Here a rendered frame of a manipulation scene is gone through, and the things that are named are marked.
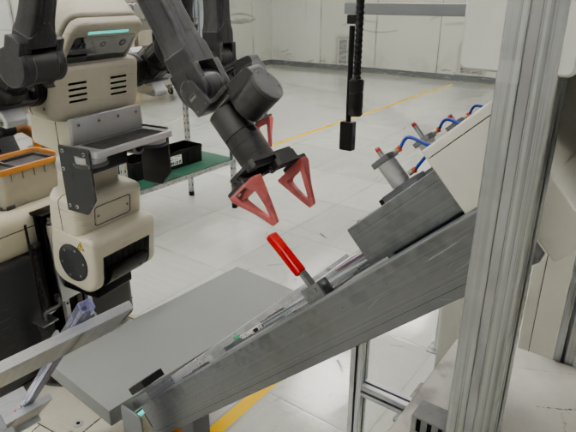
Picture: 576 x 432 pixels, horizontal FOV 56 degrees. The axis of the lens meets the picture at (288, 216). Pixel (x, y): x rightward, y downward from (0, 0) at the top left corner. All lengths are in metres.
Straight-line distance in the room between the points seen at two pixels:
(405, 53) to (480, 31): 9.80
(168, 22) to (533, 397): 0.97
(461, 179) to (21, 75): 0.87
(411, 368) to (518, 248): 1.84
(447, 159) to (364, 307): 0.18
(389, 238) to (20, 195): 1.27
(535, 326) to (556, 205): 1.74
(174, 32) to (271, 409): 1.46
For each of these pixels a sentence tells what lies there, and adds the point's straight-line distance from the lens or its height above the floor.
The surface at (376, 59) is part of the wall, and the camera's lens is 10.46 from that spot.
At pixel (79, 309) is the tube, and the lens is 0.55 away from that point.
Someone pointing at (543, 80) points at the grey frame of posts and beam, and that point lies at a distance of 0.40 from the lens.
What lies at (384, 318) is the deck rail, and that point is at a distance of 0.56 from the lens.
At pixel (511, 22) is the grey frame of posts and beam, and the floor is 1.34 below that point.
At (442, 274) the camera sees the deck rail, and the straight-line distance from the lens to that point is 0.51.
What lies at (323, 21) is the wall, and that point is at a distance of 11.00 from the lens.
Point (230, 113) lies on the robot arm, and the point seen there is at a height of 1.19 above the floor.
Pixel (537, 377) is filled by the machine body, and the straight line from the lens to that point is 1.29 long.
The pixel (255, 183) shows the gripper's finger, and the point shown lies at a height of 1.10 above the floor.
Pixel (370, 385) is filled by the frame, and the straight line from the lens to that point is 1.66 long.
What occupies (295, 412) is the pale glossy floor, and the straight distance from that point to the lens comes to 2.02.
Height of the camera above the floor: 1.36
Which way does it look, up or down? 22 degrees down
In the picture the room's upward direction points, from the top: straight up
